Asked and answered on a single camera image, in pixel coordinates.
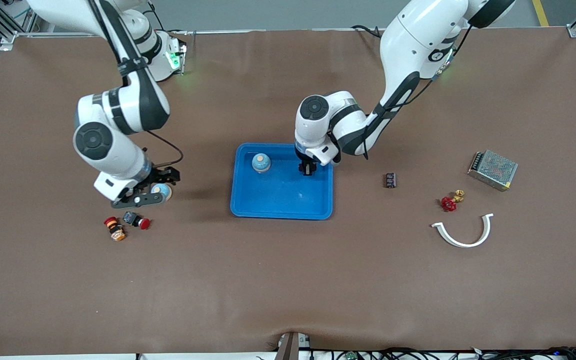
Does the blue call bell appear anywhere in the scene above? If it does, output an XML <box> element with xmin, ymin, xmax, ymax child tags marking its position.
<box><xmin>150</xmin><ymin>183</ymin><xmax>173</xmax><ymax>203</ymax></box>
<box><xmin>251</xmin><ymin>153</ymin><xmax>272</xmax><ymax>174</ymax></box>

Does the blue plastic tray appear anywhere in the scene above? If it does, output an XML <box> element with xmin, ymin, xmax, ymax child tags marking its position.
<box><xmin>230</xmin><ymin>143</ymin><xmax>334</xmax><ymax>221</ymax></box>

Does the red emergency stop button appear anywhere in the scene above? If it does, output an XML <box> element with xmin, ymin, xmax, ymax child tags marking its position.
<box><xmin>122</xmin><ymin>211</ymin><xmax>151</xmax><ymax>231</ymax></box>

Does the orange red push button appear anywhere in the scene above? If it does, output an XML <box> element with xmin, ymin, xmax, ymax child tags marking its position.
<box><xmin>103</xmin><ymin>216</ymin><xmax>127</xmax><ymax>242</ymax></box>

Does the brown table mat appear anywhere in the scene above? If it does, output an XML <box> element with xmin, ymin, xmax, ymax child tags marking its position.
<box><xmin>0</xmin><ymin>27</ymin><xmax>576</xmax><ymax>357</ymax></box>

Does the white curved plastic clip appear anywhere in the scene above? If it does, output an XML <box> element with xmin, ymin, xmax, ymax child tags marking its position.
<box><xmin>430</xmin><ymin>213</ymin><xmax>495</xmax><ymax>249</ymax></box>

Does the metal mesh power supply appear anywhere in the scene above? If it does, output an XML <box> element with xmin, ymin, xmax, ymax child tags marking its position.
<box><xmin>467</xmin><ymin>149</ymin><xmax>519</xmax><ymax>192</ymax></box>

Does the red handle brass valve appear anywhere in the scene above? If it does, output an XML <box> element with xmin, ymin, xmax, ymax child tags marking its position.
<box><xmin>440</xmin><ymin>189</ymin><xmax>466</xmax><ymax>212</ymax></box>

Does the black arm base cable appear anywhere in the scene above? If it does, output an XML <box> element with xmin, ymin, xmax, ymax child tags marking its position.
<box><xmin>351</xmin><ymin>24</ymin><xmax>385</xmax><ymax>40</ymax></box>

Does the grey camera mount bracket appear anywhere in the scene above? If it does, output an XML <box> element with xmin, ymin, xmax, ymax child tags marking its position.
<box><xmin>274</xmin><ymin>331</ymin><xmax>313</xmax><ymax>360</ymax></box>

